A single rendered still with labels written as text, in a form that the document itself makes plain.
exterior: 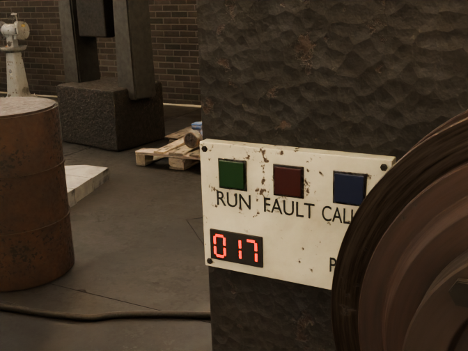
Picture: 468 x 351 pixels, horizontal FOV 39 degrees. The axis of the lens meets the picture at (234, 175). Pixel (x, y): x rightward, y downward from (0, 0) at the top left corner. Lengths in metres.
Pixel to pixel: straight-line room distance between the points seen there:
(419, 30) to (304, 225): 0.27
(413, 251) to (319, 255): 0.24
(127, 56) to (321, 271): 5.16
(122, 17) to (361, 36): 5.19
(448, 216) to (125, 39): 5.40
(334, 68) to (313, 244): 0.22
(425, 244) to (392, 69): 0.24
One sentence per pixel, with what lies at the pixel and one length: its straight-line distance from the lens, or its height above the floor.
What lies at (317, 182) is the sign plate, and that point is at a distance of 0.82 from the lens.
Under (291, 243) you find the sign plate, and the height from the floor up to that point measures 1.12.
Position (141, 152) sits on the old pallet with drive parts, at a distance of 5.44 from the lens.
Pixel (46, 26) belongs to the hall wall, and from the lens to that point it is 9.28.
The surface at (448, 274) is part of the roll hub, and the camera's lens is 0.57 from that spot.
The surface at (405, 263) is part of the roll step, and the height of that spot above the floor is 1.19.
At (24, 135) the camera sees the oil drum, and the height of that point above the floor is 0.78.
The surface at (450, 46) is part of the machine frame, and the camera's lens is 0.76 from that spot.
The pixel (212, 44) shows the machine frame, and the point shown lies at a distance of 0.87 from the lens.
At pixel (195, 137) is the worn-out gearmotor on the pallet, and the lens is 5.24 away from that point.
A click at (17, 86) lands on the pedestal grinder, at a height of 0.20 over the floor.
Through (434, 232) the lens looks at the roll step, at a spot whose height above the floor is 1.22.
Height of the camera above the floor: 1.44
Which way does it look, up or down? 17 degrees down
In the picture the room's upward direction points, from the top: 2 degrees counter-clockwise
